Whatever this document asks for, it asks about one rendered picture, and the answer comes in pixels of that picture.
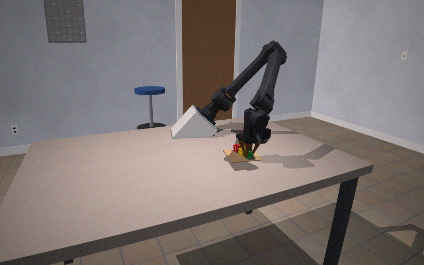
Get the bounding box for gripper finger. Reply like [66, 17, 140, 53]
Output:
[238, 140, 251, 158]
[250, 142, 260, 154]

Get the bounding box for tan mat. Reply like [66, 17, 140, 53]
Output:
[223, 149, 263, 163]

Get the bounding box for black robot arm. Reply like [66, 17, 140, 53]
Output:
[196, 40, 287, 144]

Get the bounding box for red dice with white pips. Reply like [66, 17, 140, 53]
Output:
[233, 144, 241, 153]

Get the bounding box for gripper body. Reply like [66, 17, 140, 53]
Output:
[236, 123, 258, 144]

